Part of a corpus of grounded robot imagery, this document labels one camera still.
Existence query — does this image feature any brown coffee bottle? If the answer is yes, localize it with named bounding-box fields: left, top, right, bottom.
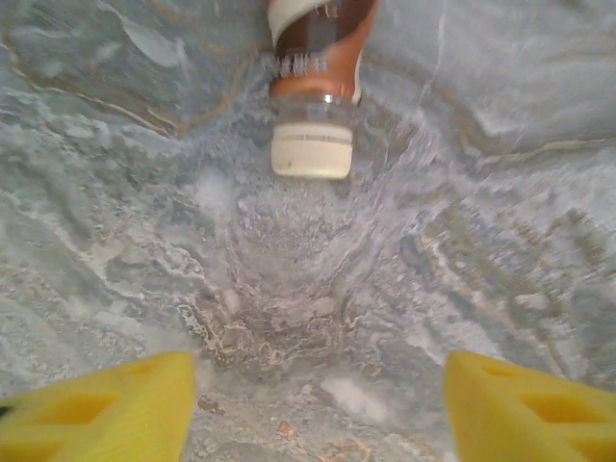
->
left=266, top=0, right=382, bottom=181

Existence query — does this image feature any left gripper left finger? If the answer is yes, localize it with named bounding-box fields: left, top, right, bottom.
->
left=0, top=350, right=196, bottom=462

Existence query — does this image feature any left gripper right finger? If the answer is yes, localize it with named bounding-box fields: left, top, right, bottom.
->
left=444, top=349, right=616, bottom=462

